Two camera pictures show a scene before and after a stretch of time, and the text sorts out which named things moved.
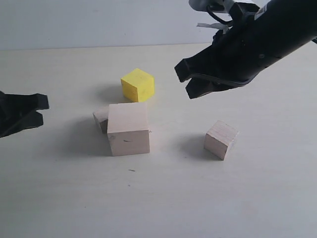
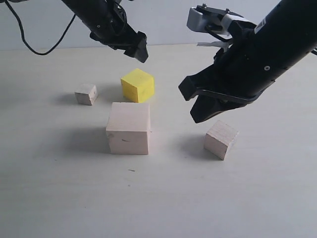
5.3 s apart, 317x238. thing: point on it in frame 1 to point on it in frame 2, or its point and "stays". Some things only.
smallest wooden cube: x=101 y=116 to x=86 y=94
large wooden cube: x=128 y=128 stays
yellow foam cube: x=138 y=86 stays
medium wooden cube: x=220 y=139 stays
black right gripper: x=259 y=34 to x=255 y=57
